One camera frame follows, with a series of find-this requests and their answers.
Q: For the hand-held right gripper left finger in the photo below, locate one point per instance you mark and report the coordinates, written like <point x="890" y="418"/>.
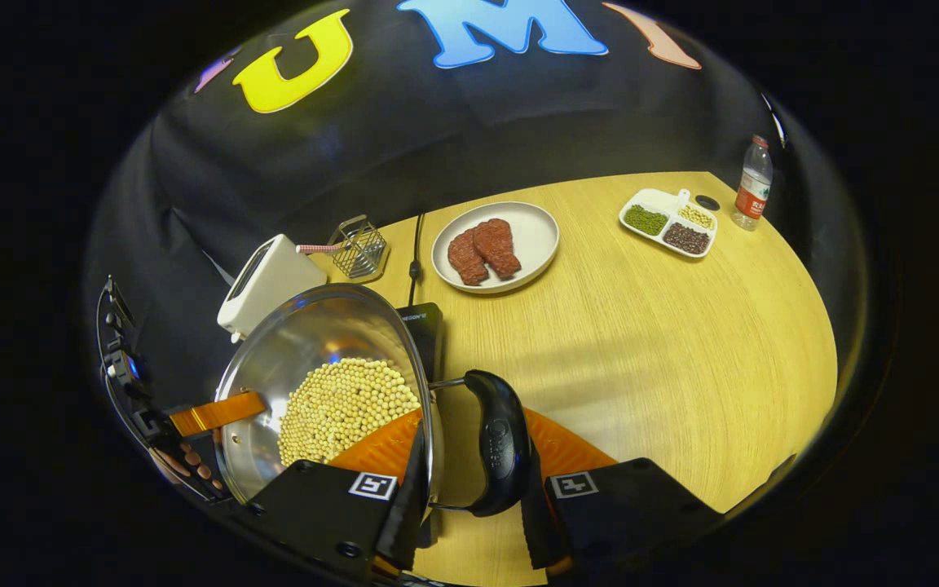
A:
<point x="406" y="522"/>

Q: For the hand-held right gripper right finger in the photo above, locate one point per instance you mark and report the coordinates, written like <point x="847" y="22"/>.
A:
<point x="536" y="522"/>

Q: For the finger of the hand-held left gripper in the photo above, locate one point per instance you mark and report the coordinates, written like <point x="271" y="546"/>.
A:
<point x="217" y="413"/>

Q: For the stainless steel pot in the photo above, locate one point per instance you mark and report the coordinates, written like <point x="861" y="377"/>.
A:
<point x="306" y="334"/>

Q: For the black induction cooktop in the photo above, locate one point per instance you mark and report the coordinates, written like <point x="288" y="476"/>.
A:
<point x="425" y="334"/>

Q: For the pile of soybeans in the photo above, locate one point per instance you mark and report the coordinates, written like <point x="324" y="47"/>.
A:
<point x="347" y="408"/>

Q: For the white toaster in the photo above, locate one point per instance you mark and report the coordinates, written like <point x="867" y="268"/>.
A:
<point x="274" y="281"/>

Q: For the pink striped straw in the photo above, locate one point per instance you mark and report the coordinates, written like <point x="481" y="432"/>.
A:
<point x="315" y="248"/>

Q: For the red raw steak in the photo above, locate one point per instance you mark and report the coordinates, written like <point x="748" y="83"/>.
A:
<point x="468" y="259"/>
<point x="496" y="249"/>

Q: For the white round plate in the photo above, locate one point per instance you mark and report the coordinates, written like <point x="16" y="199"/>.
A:
<point x="535" y="236"/>

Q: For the green beans heap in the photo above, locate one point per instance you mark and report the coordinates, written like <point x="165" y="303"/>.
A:
<point x="645" y="220"/>

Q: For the dark red beans heap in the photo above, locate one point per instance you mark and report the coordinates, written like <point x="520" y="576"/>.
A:
<point x="687" y="238"/>

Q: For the small yellow beans heap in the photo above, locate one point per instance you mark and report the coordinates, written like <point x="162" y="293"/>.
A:
<point x="696" y="216"/>

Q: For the white divided dish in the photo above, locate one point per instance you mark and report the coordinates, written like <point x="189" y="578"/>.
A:
<point x="657" y="198"/>

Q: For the black backdrop cloth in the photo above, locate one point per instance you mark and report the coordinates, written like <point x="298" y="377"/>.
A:
<point x="437" y="139"/>

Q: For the clear water bottle red label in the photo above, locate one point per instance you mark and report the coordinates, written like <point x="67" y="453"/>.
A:
<point x="753" y="183"/>

